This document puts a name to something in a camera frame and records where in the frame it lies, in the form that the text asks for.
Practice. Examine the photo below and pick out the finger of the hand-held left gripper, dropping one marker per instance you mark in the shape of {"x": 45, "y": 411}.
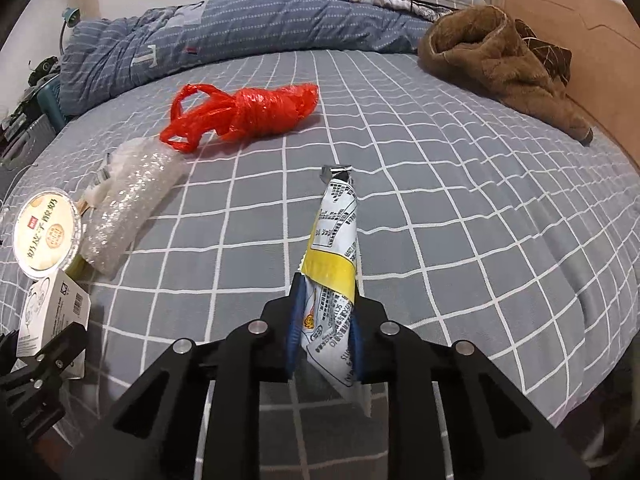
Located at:
{"x": 50, "y": 360}

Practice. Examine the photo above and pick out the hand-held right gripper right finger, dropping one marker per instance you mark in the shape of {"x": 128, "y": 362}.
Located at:
{"x": 361, "y": 355}

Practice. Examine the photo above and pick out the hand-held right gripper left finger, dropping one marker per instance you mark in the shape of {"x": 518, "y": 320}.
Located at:
{"x": 296, "y": 322}

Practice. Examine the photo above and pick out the small white cardboard box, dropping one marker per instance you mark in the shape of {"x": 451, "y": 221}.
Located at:
{"x": 50, "y": 310}

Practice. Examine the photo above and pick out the white and yellow snack wrapper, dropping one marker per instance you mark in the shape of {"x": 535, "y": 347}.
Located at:
{"x": 332, "y": 230}

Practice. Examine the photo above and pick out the round food cup with lid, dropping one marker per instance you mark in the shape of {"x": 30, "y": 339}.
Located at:
{"x": 47, "y": 230}

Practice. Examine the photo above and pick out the clear bubble wrap sheet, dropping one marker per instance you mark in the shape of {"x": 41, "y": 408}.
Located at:
{"x": 125, "y": 205}

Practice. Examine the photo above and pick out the red plastic bag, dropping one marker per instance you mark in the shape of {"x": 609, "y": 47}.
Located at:
{"x": 265, "y": 107}

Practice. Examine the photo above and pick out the grey checked bed sheet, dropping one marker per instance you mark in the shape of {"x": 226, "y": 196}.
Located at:
{"x": 425, "y": 200}

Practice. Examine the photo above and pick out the grey suitcase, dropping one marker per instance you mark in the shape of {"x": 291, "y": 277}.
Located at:
{"x": 22, "y": 135}

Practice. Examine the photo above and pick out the teal storage box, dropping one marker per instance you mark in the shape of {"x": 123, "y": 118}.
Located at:
{"x": 52, "y": 102}

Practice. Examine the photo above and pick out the blue striped quilt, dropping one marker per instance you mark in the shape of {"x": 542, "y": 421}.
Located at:
{"x": 250, "y": 20}

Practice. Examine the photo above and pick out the brown fleece garment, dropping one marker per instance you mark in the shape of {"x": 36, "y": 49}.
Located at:
{"x": 480, "y": 60}

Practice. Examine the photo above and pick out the dark patterned cloth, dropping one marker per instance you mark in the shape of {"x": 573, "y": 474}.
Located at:
{"x": 400, "y": 6}

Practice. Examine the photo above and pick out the blue desk lamp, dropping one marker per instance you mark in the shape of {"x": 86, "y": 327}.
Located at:
{"x": 70, "y": 16}

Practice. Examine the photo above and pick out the dark brown patterned garment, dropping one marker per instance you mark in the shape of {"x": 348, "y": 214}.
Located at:
{"x": 547, "y": 52}

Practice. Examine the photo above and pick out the wooden headboard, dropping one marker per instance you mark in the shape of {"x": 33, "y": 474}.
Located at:
{"x": 590, "y": 35}

